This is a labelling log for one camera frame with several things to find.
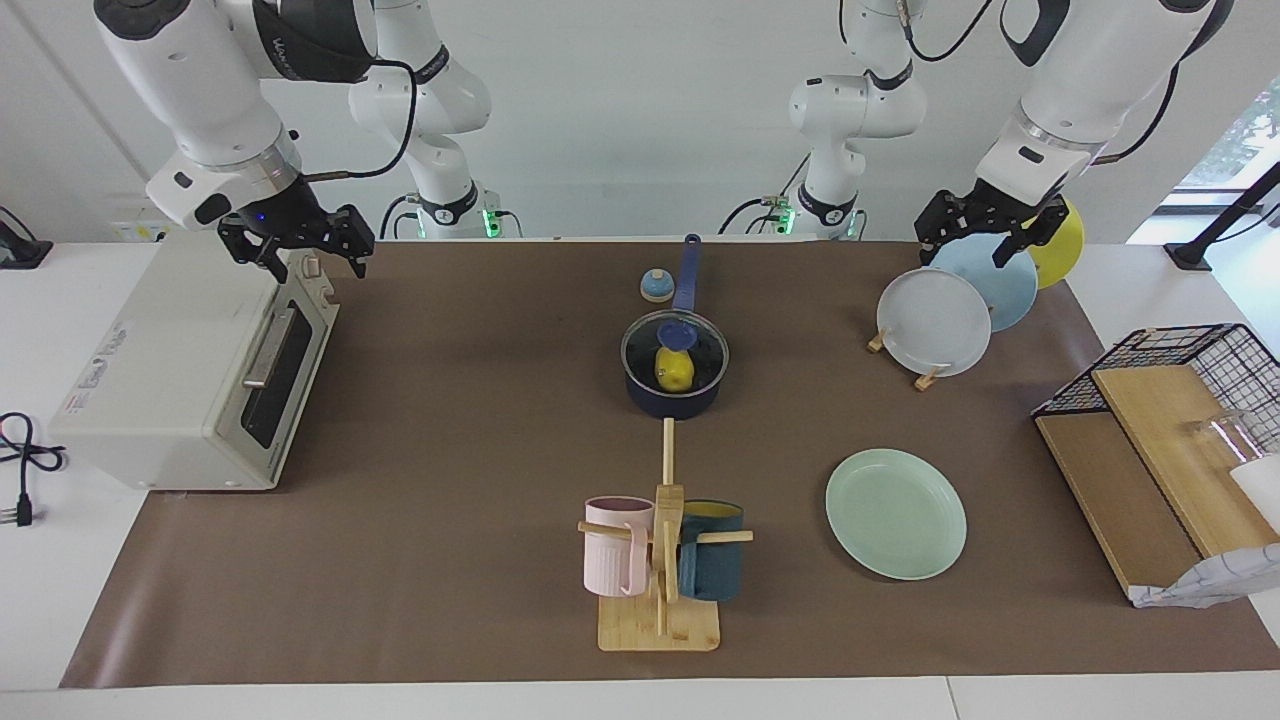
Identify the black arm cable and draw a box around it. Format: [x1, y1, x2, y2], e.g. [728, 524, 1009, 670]
[303, 58, 417, 183]
[1092, 60, 1183, 167]

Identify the glass lid with blue knob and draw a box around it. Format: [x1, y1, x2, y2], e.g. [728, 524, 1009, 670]
[620, 310, 730, 397]

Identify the clear glass cup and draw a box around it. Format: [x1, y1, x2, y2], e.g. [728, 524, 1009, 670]
[1185, 410, 1263, 469]

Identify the brown table mat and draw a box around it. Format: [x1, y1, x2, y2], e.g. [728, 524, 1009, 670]
[60, 240, 1280, 689]

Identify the black angled stand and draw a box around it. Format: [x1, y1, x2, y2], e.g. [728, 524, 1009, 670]
[1165, 160, 1280, 271]

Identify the yellow plate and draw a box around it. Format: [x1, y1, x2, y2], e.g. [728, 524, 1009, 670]
[1025, 197, 1085, 291]

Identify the light blue plate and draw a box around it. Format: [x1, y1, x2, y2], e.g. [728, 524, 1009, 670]
[930, 233, 1039, 333]

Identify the light wooden shelf board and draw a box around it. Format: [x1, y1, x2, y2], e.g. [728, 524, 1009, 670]
[1092, 364, 1280, 559]

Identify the wooden mug rack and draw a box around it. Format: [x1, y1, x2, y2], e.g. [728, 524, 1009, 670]
[578, 418, 754, 653]

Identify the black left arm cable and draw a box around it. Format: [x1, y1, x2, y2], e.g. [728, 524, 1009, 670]
[1092, 60, 1183, 167]

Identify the dark blue pot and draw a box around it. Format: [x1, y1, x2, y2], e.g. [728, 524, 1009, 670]
[620, 234, 731, 420]

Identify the dark teal mug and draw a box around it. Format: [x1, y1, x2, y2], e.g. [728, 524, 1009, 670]
[678, 500, 745, 602]

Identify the pale green plate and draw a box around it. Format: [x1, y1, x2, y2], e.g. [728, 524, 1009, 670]
[825, 448, 968, 581]

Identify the black clamp base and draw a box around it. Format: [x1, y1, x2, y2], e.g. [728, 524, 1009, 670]
[0, 207, 53, 269]

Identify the white checked cloth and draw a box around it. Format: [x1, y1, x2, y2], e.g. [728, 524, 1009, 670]
[1130, 543, 1280, 609]

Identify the grey plate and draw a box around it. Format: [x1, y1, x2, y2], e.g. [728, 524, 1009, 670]
[877, 268, 993, 378]

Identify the white cup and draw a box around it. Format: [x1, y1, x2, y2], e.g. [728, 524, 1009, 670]
[1230, 455, 1280, 531]

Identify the pink ribbed mug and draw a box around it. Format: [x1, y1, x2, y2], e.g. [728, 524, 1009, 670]
[584, 496, 655, 598]

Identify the black power cable with plug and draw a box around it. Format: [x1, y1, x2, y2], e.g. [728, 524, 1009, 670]
[0, 412, 69, 528]

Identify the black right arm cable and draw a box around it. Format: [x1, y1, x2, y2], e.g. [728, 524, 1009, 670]
[303, 58, 417, 183]

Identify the brown wooden base board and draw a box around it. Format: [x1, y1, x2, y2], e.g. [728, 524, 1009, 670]
[1035, 412, 1201, 601]

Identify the white toaster oven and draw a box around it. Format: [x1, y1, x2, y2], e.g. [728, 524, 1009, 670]
[48, 232, 341, 492]

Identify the wooden plate rack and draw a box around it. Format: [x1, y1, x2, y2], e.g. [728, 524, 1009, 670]
[867, 325, 946, 392]

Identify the black wire basket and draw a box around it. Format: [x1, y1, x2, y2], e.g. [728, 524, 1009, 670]
[1032, 323, 1280, 461]

